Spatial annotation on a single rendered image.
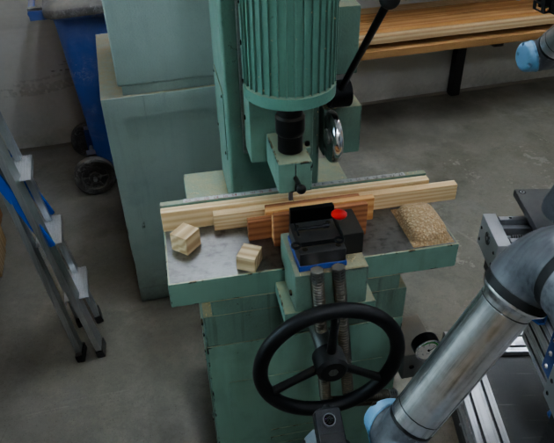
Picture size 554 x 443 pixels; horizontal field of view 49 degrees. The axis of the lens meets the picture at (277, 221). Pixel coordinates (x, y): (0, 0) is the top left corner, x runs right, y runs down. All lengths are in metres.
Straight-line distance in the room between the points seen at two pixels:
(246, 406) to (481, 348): 0.74
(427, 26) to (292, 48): 2.40
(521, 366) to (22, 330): 1.78
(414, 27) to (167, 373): 2.16
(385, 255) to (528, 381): 0.89
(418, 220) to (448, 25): 2.30
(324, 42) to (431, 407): 0.62
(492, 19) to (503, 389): 2.21
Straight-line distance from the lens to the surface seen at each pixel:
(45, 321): 2.56
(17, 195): 1.93
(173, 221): 1.32
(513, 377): 2.03
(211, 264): 1.23
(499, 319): 0.87
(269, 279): 1.22
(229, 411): 1.50
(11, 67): 3.58
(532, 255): 0.81
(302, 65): 1.09
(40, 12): 2.89
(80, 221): 3.05
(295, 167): 1.22
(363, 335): 1.40
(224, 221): 1.31
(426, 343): 1.39
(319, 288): 1.11
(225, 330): 1.30
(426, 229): 1.30
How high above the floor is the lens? 1.69
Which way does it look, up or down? 36 degrees down
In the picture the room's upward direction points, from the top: 1 degrees counter-clockwise
